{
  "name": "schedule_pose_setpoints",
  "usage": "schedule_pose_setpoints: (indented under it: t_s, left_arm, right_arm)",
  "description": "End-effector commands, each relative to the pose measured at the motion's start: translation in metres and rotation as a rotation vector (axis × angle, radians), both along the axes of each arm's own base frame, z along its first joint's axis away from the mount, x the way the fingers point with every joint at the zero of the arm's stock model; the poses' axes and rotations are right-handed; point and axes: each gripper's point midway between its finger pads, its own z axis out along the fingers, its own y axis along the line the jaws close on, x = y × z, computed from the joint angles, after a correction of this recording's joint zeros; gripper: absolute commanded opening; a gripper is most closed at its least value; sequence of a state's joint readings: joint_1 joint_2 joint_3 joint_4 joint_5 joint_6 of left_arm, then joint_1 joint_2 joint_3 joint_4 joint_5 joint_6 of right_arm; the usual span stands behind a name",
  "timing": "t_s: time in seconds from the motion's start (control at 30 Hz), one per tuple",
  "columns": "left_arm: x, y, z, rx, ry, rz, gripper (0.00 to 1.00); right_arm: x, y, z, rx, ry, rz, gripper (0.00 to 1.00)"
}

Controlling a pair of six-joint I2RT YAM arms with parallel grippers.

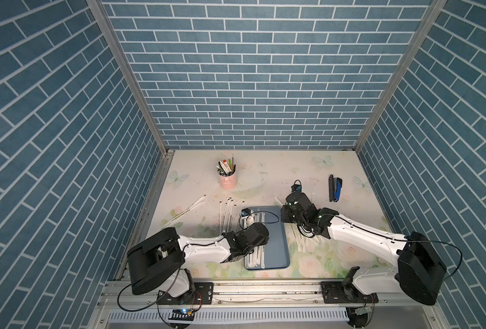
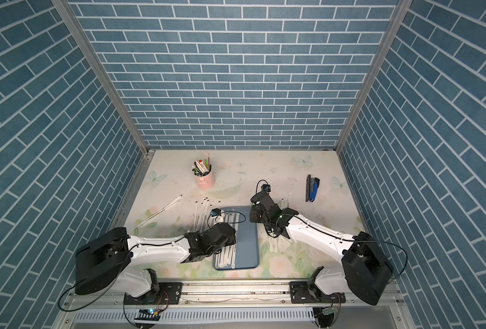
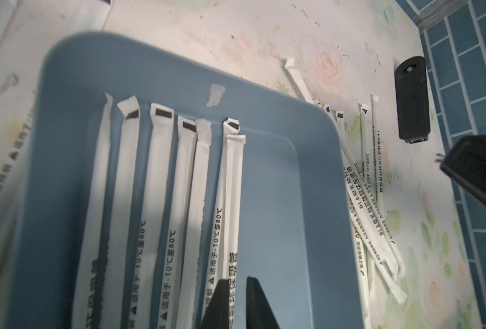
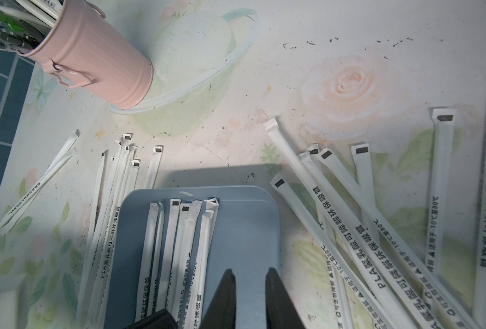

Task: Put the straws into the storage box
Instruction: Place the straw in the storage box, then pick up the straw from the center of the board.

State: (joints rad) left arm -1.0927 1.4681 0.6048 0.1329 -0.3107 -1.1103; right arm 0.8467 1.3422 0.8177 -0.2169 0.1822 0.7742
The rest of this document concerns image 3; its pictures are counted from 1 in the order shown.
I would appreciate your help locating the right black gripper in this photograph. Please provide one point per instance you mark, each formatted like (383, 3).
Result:
(465, 164)

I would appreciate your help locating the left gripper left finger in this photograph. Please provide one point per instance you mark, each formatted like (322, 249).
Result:
(217, 313)

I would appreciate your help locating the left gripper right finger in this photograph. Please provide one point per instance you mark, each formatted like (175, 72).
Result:
(259, 314)

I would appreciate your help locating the blue plastic storage tray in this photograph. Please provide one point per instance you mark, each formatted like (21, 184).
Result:
(294, 236)

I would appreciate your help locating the right pile wrapped straws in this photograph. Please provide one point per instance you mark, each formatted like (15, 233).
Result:
(376, 252)

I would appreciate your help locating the pile wrapped straws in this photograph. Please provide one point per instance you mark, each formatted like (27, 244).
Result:
(376, 252)
(28, 29)

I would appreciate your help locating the left pile wrapped straws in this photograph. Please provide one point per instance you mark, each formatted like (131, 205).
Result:
(28, 29)

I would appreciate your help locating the black and blue stapler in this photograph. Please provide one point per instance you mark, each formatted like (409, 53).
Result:
(412, 100)

